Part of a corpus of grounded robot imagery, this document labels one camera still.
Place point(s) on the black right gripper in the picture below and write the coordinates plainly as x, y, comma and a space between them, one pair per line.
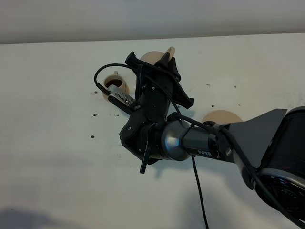
154, 94

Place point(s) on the beige ceramic teapot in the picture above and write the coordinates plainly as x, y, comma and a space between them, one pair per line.
154, 56

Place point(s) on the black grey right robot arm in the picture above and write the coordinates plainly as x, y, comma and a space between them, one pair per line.
269, 149

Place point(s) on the beige teapot saucer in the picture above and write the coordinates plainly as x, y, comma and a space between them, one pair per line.
222, 117

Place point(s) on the beige far left teacup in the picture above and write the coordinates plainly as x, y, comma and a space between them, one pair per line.
115, 83

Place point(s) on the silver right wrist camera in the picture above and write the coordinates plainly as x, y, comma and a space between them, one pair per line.
121, 100

